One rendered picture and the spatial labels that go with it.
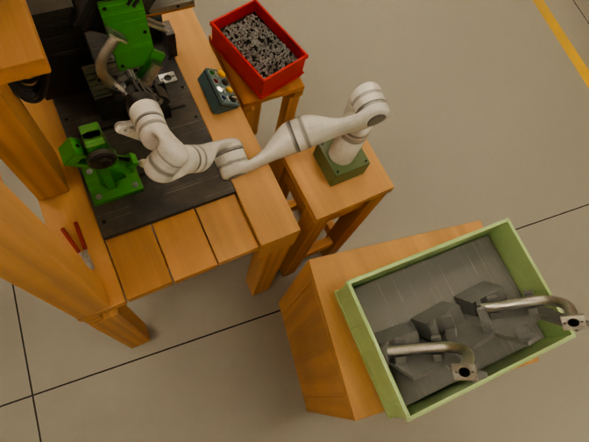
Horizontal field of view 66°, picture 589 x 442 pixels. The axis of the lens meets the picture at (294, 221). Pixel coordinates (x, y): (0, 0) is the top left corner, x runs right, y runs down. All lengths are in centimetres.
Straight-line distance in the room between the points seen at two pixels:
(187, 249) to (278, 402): 106
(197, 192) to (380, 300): 68
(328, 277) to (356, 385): 35
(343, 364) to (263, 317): 85
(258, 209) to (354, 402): 67
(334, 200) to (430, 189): 126
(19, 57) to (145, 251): 69
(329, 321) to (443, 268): 43
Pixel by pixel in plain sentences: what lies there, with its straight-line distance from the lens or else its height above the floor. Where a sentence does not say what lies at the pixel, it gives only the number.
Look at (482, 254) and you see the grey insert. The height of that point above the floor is 85.
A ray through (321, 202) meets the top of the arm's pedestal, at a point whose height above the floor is 85.
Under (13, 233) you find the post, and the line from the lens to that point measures 81.
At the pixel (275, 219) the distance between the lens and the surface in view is 145.
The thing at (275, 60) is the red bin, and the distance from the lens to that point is 179.
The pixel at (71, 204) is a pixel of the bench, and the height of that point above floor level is 88.
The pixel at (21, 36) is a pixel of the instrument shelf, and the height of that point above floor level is 154.
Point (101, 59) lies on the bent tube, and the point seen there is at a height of 115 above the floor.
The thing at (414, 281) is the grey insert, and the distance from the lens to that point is 157.
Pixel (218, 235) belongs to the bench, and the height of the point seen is 88.
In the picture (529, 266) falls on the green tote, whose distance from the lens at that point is 168.
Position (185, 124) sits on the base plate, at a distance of 159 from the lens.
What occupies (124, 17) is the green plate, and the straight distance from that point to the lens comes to 143.
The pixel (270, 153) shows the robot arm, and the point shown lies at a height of 113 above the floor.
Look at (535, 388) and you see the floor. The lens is 276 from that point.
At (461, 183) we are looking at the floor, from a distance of 287.
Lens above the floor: 225
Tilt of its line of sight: 67 degrees down
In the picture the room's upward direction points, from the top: 25 degrees clockwise
